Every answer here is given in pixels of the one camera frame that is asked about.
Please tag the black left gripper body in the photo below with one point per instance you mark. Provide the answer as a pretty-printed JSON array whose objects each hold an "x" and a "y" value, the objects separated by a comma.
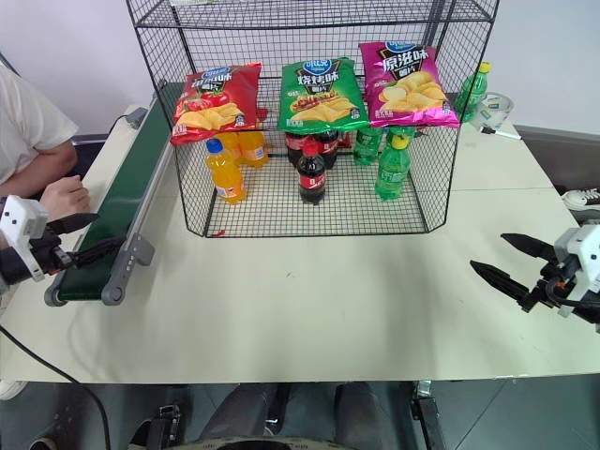
[{"x": 51, "y": 255}]

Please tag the person bare forearm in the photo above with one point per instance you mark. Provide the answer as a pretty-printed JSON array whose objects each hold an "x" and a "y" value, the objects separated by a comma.
[{"x": 51, "y": 164}]

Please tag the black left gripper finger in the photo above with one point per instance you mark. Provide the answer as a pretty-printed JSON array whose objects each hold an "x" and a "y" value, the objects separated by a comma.
[
  {"x": 70, "y": 224},
  {"x": 96, "y": 252}
]

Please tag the dark grey rounded shape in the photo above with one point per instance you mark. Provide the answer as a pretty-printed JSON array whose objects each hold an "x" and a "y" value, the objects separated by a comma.
[{"x": 248, "y": 412}]

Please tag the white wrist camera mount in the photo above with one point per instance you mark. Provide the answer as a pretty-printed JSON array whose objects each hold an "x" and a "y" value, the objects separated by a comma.
[
  {"x": 21, "y": 225},
  {"x": 586, "y": 253}
]

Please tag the white sneaker black sole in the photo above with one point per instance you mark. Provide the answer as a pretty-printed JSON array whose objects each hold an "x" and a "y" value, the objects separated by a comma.
[{"x": 583, "y": 198}]

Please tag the metal table leg bracket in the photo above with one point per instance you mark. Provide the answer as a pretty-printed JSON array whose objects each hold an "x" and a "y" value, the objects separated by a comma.
[{"x": 426, "y": 412}]

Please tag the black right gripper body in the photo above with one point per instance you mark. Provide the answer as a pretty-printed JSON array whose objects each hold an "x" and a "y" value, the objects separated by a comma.
[{"x": 550, "y": 281}]

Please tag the clear plastic cup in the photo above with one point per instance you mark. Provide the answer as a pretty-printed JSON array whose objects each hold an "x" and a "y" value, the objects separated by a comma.
[{"x": 497, "y": 112}]

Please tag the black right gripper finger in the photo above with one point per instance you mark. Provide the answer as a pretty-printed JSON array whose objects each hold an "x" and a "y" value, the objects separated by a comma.
[
  {"x": 529, "y": 244},
  {"x": 504, "y": 282}
]

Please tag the green potato chips bag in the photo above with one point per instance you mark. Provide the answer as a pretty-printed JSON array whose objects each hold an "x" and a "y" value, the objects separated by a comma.
[{"x": 319, "y": 94}]

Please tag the person hand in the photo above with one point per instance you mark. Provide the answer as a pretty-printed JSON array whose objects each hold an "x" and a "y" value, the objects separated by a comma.
[{"x": 65, "y": 199}]

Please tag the small red twist tie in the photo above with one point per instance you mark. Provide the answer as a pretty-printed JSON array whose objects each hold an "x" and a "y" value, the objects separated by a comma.
[{"x": 216, "y": 232}]

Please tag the person white shirt torso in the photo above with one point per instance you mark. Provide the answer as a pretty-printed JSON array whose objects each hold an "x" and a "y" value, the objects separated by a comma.
[{"x": 28, "y": 117}]

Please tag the grey plastic device with cable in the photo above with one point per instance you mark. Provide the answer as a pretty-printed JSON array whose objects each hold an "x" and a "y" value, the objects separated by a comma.
[{"x": 138, "y": 117}]

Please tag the black caster wheel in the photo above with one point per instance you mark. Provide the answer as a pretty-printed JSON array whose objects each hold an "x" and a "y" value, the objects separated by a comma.
[{"x": 161, "y": 426}]

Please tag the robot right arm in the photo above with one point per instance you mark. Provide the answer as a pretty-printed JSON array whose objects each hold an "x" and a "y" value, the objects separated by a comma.
[{"x": 591, "y": 315}]

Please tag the white shoe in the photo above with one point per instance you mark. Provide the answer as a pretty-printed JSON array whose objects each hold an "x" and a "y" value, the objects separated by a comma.
[{"x": 10, "y": 389}]

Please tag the orange soda bottle blue cap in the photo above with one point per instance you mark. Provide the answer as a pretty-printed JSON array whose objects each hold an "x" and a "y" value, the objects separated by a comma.
[{"x": 226, "y": 178}]

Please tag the green conveyor belt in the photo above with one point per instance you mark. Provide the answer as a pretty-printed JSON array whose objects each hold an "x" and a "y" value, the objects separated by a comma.
[{"x": 122, "y": 187}]

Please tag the green soda bottle yellow cap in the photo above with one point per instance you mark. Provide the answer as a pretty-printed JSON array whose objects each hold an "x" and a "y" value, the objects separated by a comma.
[
  {"x": 472, "y": 96},
  {"x": 393, "y": 171}
]

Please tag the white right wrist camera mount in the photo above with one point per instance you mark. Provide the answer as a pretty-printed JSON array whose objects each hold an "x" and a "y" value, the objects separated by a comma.
[{"x": 586, "y": 253}]

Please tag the magenta potato chips bag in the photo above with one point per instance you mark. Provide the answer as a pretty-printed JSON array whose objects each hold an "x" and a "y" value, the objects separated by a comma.
[{"x": 408, "y": 89}]

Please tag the cola bottle red cap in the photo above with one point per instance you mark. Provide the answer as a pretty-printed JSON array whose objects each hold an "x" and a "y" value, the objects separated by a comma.
[{"x": 311, "y": 175}]

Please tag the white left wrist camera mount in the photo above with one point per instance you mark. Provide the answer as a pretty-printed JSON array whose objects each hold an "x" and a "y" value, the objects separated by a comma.
[{"x": 21, "y": 225}]

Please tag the black and white marker pen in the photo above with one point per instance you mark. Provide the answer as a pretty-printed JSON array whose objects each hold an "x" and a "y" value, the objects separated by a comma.
[{"x": 504, "y": 134}]

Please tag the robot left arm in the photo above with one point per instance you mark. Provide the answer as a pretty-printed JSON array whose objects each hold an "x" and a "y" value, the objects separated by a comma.
[{"x": 11, "y": 268}]

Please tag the red potato chips bag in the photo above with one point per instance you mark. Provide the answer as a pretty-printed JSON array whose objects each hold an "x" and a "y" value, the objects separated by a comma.
[{"x": 220, "y": 100}]

